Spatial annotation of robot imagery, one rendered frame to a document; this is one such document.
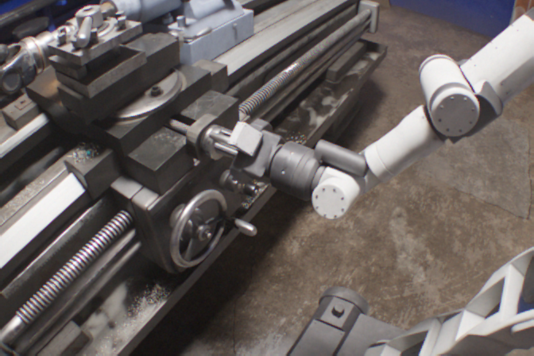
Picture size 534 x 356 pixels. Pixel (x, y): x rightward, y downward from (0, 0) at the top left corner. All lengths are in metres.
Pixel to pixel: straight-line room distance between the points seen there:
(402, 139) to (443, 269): 1.27
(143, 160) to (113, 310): 0.54
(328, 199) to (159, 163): 0.37
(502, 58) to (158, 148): 0.70
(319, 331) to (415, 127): 0.89
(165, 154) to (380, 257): 1.17
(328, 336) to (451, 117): 0.95
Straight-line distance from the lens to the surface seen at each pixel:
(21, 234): 0.89
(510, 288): 0.75
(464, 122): 0.55
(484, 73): 0.57
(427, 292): 1.72
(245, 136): 0.69
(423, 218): 1.97
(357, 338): 1.36
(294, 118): 1.72
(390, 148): 0.61
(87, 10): 0.84
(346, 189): 0.63
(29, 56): 0.95
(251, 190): 1.14
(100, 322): 1.20
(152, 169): 0.82
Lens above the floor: 1.41
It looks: 41 degrees down
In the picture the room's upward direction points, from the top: 1 degrees counter-clockwise
